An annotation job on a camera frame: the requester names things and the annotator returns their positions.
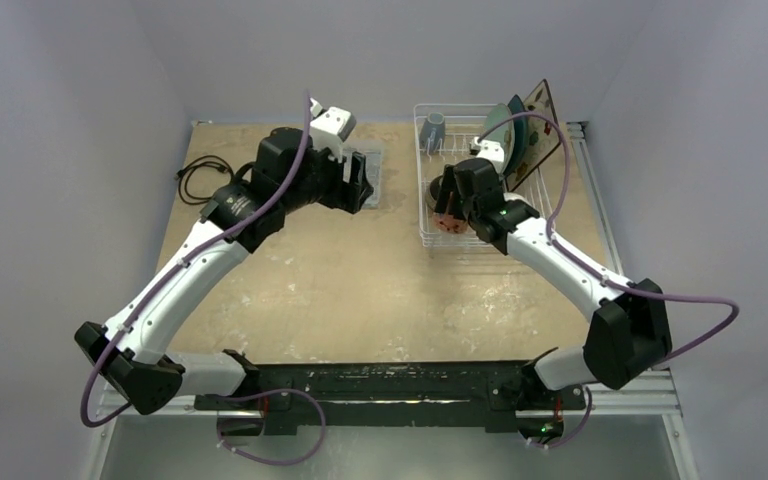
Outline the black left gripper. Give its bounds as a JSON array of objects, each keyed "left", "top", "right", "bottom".
[{"left": 281, "top": 136, "right": 372, "bottom": 214}]

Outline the pink flowered mug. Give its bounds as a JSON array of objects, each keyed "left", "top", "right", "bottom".
[{"left": 432, "top": 212, "right": 470, "bottom": 235}]

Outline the grey printed mug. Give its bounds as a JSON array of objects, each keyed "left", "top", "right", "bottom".
[{"left": 419, "top": 112, "right": 446, "bottom": 155}]

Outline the light green round plate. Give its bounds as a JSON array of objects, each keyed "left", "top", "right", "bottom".
[{"left": 483, "top": 103, "right": 514, "bottom": 174}]

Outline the square floral plate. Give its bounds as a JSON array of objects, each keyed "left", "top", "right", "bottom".
[{"left": 506, "top": 79, "right": 561, "bottom": 191}]

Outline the brown rimmed beige bowl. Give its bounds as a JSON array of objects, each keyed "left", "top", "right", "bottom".
[{"left": 424, "top": 175, "right": 445, "bottom": 213}]

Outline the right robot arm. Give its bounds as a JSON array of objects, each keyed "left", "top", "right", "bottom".
[{"left": 436, "top": 158, "right": 672, "bottom": 407}]

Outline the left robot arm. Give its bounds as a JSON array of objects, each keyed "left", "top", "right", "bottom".
[{"left": 75, "top": 128, "right": 373, "bottom": 415}]

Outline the clear plastic screw box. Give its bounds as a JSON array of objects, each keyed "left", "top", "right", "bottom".
[{"left": 349, "top": 139, "right": 385, "bottom": 210}]

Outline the white wire dish rack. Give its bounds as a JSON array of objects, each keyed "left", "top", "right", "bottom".
[{"left": 413, "top": 103, "right": 553, "bottom": 248}]

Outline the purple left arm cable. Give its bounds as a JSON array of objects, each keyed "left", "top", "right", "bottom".
[{"left": 79, "top": 89, "right": 327, "bottom": 466}]

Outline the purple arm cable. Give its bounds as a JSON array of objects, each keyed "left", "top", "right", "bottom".
[
  {"left": 476, "top": 110, "right": 740, "bottom": 452},
  {"left": 79, "top": 89, "right": 327, "bottom": 466}
]

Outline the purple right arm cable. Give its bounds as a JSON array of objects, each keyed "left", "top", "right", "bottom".
[{"left": 476, "top": 110, "right": 740, "bottom": 452}]

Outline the black coiled cable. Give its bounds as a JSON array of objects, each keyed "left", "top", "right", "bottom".
[{"left": 175, "top": 154, "right": 236, "bottom": 207}]

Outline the black table edge rail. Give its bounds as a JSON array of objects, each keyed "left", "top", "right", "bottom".
[{"left": 95, "top": 360, "right": 683, "bottom": 439}]

